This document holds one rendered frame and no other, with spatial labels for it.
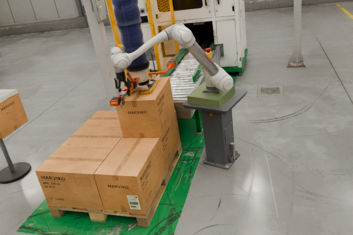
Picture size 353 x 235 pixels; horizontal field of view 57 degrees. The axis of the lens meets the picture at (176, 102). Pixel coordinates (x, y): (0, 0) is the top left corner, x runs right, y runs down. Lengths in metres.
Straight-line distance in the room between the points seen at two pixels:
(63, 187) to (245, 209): 1.63
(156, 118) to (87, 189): 0.88
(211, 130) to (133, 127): 0.81
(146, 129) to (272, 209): 1.34
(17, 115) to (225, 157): 2.33
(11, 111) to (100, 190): 1.51
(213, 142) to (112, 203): 1.20
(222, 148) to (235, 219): 0.79
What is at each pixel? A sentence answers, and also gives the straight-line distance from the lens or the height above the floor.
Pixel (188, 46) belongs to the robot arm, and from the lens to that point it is 2.77.
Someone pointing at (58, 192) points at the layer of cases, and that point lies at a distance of 3.27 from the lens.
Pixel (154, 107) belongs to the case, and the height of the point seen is 0.86.
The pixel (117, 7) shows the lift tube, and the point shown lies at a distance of 3.06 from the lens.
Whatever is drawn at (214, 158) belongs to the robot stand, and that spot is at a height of 0.07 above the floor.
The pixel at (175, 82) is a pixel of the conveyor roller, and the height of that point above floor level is 0.55.
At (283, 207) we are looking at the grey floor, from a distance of 3.12.
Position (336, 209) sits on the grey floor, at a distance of 3.17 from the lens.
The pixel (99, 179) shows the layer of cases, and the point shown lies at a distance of 2.91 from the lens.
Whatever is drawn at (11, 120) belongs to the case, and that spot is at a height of 0.74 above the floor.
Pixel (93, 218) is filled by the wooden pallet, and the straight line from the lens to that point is 3.27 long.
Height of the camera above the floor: 2.10
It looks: 24 degrees down
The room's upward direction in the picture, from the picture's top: 9 degrees counter-clockwise
